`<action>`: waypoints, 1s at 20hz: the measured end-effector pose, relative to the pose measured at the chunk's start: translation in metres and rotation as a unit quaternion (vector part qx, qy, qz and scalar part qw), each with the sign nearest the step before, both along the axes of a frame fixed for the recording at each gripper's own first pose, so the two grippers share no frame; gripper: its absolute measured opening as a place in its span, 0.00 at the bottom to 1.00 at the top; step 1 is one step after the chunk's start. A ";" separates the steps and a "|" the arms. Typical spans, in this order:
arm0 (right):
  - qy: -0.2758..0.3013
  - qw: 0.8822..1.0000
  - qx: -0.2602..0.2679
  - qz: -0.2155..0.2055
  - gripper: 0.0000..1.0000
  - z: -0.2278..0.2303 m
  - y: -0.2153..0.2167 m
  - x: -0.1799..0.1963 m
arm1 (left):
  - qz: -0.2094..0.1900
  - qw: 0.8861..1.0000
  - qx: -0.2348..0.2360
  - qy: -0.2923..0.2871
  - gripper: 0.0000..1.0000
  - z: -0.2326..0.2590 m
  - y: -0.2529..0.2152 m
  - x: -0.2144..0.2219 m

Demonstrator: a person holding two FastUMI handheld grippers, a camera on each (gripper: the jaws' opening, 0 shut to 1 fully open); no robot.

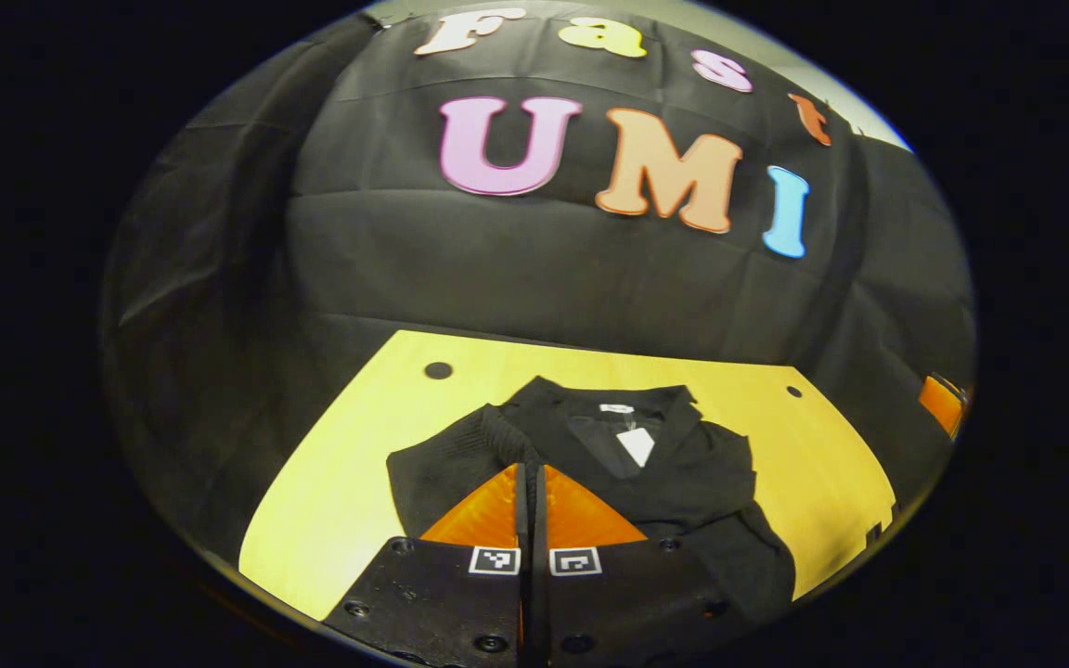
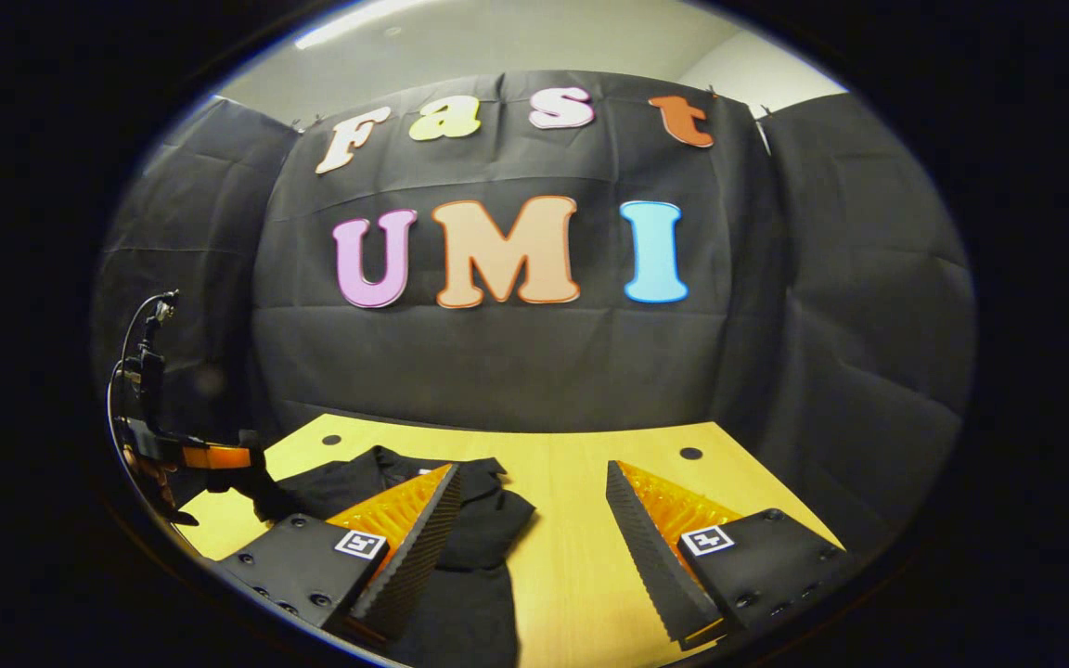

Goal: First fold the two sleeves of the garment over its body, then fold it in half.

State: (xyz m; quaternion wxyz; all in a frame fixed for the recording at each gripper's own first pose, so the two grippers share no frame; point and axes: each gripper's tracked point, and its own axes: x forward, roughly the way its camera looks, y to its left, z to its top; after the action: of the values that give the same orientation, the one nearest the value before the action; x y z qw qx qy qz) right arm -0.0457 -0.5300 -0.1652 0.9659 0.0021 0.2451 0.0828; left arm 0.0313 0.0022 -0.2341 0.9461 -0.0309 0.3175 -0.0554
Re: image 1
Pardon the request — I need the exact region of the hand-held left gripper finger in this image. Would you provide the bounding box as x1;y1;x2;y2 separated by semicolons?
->
534;462;749;668
323;462;535;668

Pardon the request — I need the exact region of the black button cardigan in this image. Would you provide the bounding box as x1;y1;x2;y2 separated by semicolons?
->
386;376;797;624

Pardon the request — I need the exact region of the black backdrop cloth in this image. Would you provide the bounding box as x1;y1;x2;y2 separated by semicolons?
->
98;0;976;567

